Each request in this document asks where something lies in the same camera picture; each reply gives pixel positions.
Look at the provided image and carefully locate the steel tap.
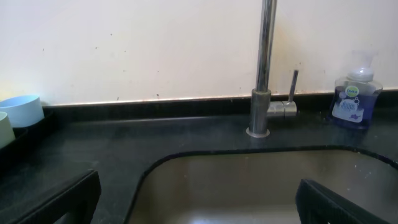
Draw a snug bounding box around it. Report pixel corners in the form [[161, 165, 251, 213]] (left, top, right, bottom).
[[245, 0, 299, 138]]

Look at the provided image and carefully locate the steel sink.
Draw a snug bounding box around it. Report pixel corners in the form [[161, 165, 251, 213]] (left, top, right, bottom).
[[124, 145, 398, 224]]

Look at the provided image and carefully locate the green cup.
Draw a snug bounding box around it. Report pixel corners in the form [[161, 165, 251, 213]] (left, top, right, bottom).
[[0, 111, 16, 149]]

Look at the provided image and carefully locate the blue soap bottle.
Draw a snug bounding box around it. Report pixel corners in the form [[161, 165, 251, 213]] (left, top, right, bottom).
[[326, 49, 384, 130]]

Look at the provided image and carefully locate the black tray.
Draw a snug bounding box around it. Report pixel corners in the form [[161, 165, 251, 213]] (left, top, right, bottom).
[[0, 108, 55, 175]]

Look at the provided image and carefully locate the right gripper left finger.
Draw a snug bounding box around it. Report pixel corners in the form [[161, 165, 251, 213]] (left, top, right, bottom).
[[9, 169, 102, 224]]

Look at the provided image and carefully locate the blue cup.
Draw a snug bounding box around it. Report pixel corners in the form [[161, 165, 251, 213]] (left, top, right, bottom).
[[0, 95, 45, 128]]

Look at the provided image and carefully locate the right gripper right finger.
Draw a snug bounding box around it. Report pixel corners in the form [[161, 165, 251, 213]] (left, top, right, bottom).
[[295, 179, 392, 224]]

